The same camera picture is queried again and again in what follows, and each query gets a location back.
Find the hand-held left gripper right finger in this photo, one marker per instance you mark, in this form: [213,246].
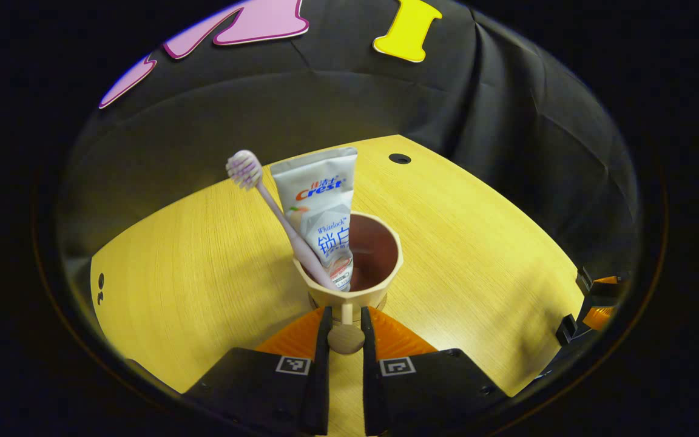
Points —
[371,376]

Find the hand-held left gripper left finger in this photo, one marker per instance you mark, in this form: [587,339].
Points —
[320,376]

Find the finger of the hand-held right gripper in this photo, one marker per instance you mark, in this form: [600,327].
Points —
[598,286]
[595,318]

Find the pink toothbrush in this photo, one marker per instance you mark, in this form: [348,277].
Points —
[283,218]

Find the white toothpaste tube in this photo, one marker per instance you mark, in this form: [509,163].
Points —
[319,200]

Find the wooden desktop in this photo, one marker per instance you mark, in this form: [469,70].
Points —
[204,273]

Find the black backdrop cloth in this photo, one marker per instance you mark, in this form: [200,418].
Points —
[337,91]

